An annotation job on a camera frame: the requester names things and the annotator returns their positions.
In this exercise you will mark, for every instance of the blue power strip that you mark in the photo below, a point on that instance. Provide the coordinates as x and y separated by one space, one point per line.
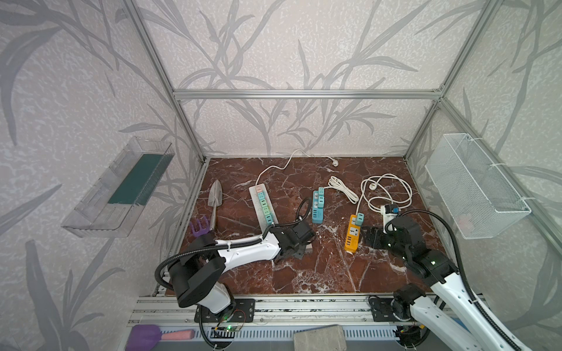
317 214

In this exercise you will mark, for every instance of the grey sponge block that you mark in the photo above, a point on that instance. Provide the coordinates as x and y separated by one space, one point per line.
329 338

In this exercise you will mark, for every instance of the clear plastic wall tray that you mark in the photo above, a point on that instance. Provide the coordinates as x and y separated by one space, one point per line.
111 208

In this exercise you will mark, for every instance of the purple pink hand rake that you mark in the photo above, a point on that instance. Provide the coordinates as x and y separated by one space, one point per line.
200 226

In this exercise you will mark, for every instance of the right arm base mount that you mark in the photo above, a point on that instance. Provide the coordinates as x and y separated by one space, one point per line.
386 309

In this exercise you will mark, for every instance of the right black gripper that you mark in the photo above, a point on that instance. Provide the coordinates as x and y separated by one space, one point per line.
377 234

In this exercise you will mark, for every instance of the metal garden trowel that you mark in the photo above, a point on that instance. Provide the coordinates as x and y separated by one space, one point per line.
214 201

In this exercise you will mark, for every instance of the purple pink brush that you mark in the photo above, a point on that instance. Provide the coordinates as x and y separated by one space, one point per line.
146 337

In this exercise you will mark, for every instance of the white wire mesh basket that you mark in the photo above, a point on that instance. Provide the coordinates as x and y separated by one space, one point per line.
481 200

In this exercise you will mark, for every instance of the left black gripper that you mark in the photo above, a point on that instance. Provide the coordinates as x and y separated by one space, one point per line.
301 252

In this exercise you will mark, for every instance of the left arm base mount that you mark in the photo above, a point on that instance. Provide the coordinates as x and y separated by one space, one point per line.
241 310

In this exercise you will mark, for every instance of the orange power strip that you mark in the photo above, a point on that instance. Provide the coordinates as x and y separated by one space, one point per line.
351 242

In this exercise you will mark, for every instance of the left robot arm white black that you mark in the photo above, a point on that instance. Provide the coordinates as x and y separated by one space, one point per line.
194 275

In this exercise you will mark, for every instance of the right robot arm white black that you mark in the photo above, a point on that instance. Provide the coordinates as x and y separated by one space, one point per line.
474 326

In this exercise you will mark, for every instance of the white multicolour power strip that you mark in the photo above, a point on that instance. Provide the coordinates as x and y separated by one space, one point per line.
259 208

